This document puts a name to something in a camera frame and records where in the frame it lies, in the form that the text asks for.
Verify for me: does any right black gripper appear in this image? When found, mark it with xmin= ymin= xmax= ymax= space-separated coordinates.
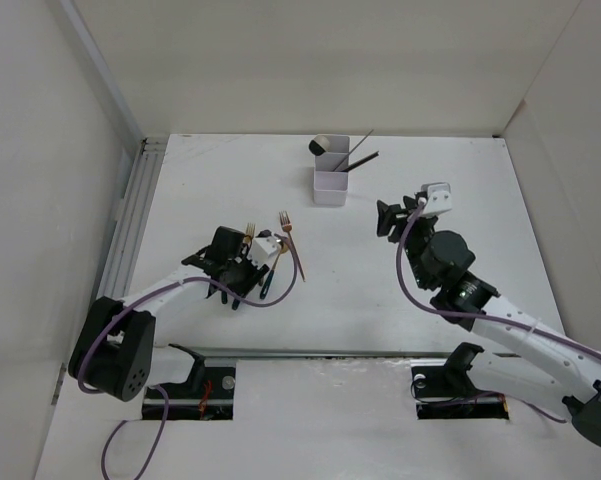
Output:
xmin=375 ymin=195 xmax=435 ymax=290

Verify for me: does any black chopstick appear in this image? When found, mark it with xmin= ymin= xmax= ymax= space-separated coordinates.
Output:
xmin=335 ymin=155 xmax=371 ymax=174
xmin=342 ymin=151 xmax=379 ymax=173

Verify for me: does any beige spoon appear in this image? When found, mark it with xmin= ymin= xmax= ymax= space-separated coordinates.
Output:
xmin=313 ymin=135 xmax=330 ymax=156

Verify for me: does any black spoon wooden handle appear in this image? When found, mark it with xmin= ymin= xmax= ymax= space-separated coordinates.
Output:
xmin=309 ymin=140 xmax=324 ymax=156

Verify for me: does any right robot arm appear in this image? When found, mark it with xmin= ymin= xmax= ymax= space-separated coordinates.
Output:
xmin=376 ymin=192 xmax=601 ymax=448

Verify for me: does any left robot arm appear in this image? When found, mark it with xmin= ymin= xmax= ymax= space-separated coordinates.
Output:
xmin=68 ymin=226 xmax=280 ymax=402

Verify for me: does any rose gold fork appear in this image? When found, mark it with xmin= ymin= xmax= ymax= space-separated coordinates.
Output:
xmin=279 ymin=211 xmax=306 ymax=281

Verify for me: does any white three-compartment utensil holder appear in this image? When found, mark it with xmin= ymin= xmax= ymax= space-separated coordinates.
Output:
xmin=313 ymin=134 xmax=350 ymax=207

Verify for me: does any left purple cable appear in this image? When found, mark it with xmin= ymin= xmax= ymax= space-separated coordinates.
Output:
xmin=77 ymin=234 xmax=301 ymax=479

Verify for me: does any purple cable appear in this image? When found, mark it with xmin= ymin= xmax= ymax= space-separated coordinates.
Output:
xmin=77 ymin=234 xmax=301 ymax=479
xmin=395 ymin=197 xmax=601 ymax=424

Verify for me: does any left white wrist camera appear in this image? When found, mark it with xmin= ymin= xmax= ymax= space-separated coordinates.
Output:
xmin=247 ymin=236 xmax=280 ymax=268

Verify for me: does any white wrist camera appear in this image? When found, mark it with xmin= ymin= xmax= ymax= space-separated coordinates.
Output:
xmin=416 ymin=182 xmax=453 ymax=218
xmin=247 ymin=236 xmax=280 ymax=268

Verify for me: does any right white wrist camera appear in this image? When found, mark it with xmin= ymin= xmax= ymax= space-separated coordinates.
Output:
xmin=416 ymin=182 xmax=453 ymax=218

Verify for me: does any aluminium rail front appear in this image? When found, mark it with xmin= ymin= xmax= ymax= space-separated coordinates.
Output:
xmin=194 ymin=347 xmax=450 ymax=360

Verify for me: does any aluminium rail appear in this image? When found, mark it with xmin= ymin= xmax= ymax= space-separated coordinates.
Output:
xmin=194 ymin=347 xmax=450 ymax=360
xmin=90 ymin=137 xmax=167 ymax=301

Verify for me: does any aluminium rail left side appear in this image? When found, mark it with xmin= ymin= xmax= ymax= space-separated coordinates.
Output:
xmin=90 ymin=137 xmax=167 ymax=301

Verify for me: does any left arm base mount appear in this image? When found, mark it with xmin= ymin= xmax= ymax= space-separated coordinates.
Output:
xmin=141 ymin=345 xmax=237 ymax=421

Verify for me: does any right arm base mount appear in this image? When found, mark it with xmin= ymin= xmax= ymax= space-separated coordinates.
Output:
xmin=410 ymin=342 xmax=509 ymax=420

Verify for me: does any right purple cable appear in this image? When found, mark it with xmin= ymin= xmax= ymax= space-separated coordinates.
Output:
xmin=395 ymin=197 xmax=601 ymax=424

